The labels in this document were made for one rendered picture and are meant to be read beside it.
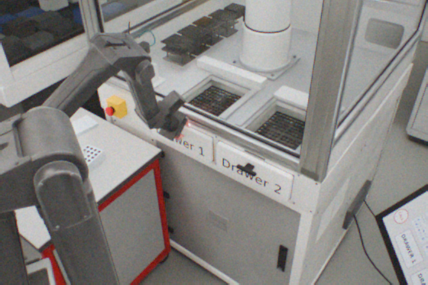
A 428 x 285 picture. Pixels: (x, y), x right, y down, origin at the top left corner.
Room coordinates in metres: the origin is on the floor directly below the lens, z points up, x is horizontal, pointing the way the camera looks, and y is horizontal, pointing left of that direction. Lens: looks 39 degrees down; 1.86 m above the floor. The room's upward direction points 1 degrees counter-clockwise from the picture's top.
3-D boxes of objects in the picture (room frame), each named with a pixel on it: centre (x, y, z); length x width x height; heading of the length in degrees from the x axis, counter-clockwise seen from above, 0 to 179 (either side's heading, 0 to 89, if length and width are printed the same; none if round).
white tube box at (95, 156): (1.18, 0.49, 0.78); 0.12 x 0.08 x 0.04; 151
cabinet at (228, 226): (1.55, -0.22, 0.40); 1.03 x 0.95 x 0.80; 52
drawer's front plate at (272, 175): (1.01, -0.13, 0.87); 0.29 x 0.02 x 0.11; 52
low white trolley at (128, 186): (1.22, 0.63, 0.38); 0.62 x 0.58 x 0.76; 52
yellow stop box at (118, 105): (1.39, 0.39, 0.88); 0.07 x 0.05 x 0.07; 52
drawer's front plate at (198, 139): (1.20, 0.12, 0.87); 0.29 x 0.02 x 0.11; 52
